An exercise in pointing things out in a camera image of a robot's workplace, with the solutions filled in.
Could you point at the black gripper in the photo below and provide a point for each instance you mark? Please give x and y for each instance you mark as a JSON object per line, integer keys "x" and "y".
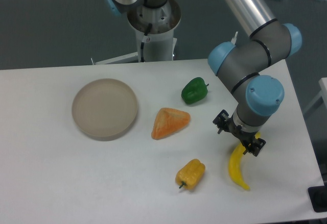
{"x": 252, "y": 144}

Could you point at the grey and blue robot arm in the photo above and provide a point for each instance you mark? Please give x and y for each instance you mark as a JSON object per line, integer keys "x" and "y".
{"x": 238, "y": 68}

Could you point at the green bell pepper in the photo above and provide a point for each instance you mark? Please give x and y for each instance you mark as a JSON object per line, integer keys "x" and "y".
{"x": 194, "y": 91}

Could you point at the yellow bell pepper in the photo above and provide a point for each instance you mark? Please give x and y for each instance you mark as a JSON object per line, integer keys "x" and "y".
{"x": 190, "y": 175}

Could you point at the yellow banana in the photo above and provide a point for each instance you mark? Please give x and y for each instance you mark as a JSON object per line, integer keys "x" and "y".
{"x": 234, "y": 167}

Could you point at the orange triangular bread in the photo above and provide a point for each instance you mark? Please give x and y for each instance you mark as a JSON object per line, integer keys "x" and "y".
{"x": 169, "y": 121}

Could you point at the black device at table edge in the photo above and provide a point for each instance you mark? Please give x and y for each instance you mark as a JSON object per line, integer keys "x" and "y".
{"x": 317, "y": 196}

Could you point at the beige round plate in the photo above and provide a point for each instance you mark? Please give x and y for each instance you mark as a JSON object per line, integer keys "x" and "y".
{"x": 105, "y": 109}

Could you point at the white frame at right edge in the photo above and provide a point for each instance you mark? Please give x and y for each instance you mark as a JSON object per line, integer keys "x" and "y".
{"x": 318, "y": 100}

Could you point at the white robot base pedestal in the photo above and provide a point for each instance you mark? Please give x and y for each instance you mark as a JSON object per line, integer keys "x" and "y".
{"x": 154, "y": 34}

